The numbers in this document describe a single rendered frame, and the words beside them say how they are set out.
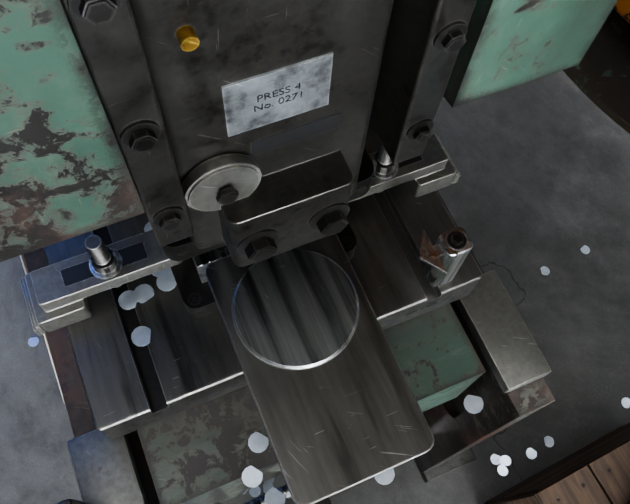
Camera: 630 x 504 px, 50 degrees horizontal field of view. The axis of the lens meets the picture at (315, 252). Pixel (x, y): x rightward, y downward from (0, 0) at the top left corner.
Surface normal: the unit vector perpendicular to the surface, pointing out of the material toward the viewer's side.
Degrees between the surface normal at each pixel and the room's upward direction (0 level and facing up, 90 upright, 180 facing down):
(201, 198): 90
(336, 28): 90
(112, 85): 90
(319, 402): 0
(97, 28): 90
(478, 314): 0
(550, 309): 0
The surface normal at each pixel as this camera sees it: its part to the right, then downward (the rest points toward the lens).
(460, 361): 0.04, -0.40
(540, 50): 0.39, 0.85
